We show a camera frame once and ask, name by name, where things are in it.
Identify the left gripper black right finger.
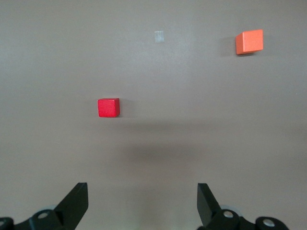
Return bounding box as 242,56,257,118
197,183,289,230

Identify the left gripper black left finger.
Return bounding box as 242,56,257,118
0,182,89,230

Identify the red wooden block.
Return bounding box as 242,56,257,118
97,97,120,118

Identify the orange wooden block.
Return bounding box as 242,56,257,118
235,29,264,56

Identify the small grey tape patch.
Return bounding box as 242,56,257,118
154,30,165,44

